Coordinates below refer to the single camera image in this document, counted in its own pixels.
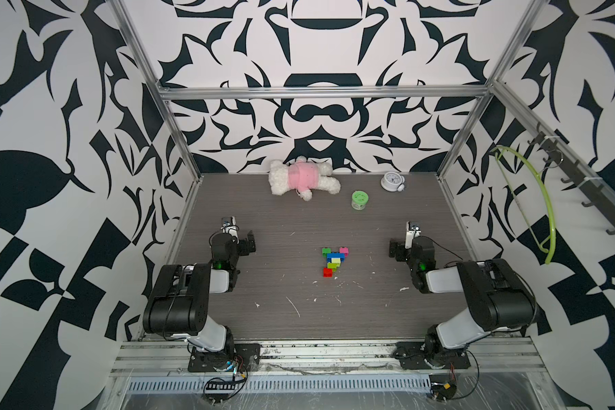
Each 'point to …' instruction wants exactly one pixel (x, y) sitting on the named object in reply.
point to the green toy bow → (553, 244)
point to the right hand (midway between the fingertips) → (406, 235)
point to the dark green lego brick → (326, 250)
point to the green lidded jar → (359, 200)
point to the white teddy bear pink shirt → (303, 176)
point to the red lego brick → (328, 272)
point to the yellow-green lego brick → (336, 260)
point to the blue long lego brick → (336, 254)
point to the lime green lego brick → (333, 265)
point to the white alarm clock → (393, 181)
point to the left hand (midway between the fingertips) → (235, 229)
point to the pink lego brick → (343, 249)
